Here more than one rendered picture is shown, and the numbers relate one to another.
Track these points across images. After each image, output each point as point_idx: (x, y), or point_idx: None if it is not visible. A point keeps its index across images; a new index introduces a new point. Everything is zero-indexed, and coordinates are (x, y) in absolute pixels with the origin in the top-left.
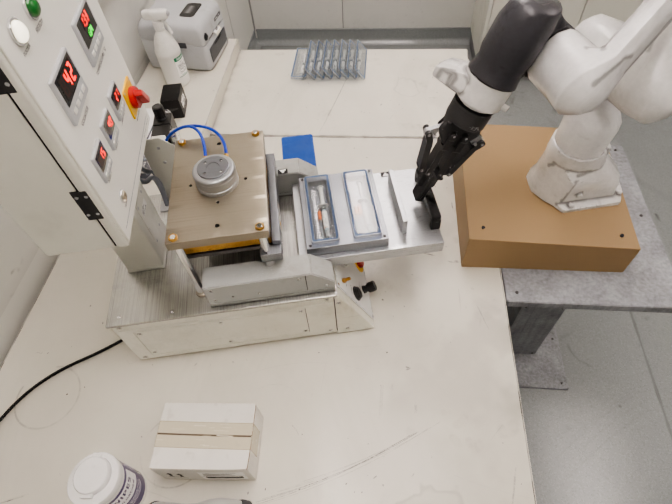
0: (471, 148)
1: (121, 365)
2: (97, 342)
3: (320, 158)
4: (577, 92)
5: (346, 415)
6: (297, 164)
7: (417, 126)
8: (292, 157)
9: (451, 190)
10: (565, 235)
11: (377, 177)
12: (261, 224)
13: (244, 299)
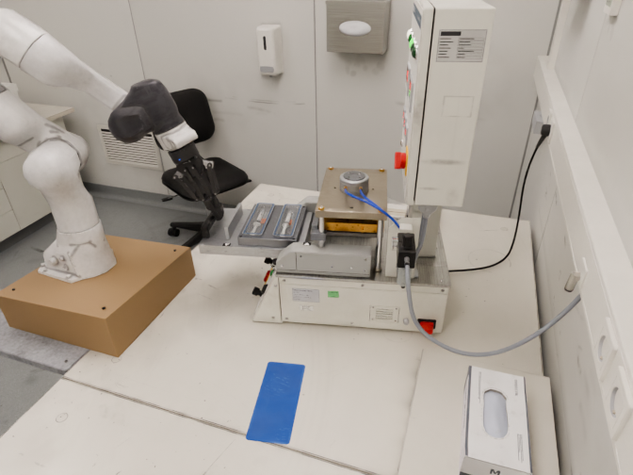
0: (184, 176)
1: None
2: (467, 279)
3: (251, 395)
4: None
5: None
6: (293, 246)
7: (108, 414)
8: (284, 405)
9: (149, 327)
10: (128, 242)
11: (234, 243)
12: (330, 167)
13: None
